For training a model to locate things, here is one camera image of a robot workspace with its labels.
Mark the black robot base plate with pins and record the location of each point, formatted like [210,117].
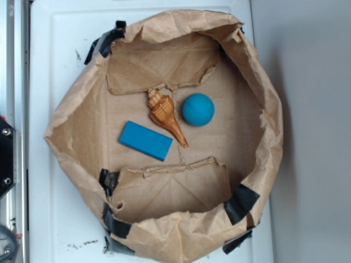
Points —
[8,148]

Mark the black tape bottom right edge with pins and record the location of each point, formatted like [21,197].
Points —
[232,244]

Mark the wooden conch shell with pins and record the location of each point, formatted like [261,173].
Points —
[162,114]

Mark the black tape lower left inside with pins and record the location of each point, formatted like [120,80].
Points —
[109,181]

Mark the brown paper bag tray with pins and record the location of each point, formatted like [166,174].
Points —
[175,206]

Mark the aluminium frame rail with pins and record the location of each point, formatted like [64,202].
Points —
[15,36]

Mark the blue rectangular block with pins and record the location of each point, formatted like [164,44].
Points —
[145,140]

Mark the black tape bottom right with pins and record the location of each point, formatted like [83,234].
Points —
[240,203]

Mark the black tape bottom left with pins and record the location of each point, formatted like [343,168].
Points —
[117,228]

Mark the blue ball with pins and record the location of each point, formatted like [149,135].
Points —
[198,109]

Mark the black tape top left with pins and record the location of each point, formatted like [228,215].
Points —
[103,44]

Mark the black tape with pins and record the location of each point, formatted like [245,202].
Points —
[117,228]
[240,203]
[103,44]

